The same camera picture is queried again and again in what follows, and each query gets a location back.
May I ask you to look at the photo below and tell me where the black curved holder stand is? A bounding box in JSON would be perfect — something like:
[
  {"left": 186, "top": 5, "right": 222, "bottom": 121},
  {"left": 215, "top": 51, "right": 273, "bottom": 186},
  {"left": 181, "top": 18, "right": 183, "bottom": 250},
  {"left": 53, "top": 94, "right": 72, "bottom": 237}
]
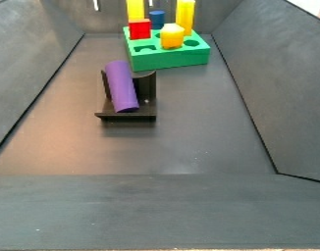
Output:
[{"left": 95, "top": 71, "right": 158, "bottom": 121}]

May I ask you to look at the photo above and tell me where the green shape sorter base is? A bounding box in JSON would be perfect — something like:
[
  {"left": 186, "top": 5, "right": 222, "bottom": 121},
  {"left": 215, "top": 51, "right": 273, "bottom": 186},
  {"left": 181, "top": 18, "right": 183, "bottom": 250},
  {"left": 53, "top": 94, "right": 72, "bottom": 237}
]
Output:
[{"left": 123, "top": 26, "right": 210, "bottom": 72}]

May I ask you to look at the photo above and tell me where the blue cylinder block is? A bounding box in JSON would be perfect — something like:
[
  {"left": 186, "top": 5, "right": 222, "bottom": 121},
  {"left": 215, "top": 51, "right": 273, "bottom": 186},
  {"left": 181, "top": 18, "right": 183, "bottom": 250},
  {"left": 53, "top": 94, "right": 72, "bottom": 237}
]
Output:
[{"left": 150, "top": 10, "right": 164, "bottom": 29}]

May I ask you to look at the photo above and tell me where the yellow star block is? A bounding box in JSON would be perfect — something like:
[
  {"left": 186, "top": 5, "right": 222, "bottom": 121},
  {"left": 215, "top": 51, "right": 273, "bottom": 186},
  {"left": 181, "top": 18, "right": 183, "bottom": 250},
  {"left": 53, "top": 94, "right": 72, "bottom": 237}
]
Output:
[{"left": 175, "top": 0, "right": 195, "bottom": 35}]

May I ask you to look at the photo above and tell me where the purple cylinder block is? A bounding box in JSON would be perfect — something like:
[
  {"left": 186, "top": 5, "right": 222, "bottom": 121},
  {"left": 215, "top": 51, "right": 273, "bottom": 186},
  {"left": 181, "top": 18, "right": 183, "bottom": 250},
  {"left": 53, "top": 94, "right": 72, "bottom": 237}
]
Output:
[{"left": 104, "top": 61, "right": 139, "bottom": 113}]

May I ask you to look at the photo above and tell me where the yellow pentagon block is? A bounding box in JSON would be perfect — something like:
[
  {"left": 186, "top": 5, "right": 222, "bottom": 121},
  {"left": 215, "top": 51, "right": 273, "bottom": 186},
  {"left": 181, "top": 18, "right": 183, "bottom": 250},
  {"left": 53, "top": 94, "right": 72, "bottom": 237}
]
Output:
[{"left": 159, "top": 24, "right": 185, "bottom": 49}]

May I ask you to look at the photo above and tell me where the red cube block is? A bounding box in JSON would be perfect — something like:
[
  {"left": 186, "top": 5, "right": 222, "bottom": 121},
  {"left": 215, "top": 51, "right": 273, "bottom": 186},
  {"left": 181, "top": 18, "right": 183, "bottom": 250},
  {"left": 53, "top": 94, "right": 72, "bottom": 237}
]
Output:
[{"left": 128, "top": 19, "right": 151, "bottom": 40}]

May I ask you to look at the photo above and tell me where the tall yellow rectangular block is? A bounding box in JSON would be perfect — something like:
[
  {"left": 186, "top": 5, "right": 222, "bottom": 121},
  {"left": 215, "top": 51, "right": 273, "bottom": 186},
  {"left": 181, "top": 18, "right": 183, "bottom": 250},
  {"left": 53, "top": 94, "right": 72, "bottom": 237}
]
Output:
[{"left": 126, "top": 0, "right": 144, "bottom": 21}]

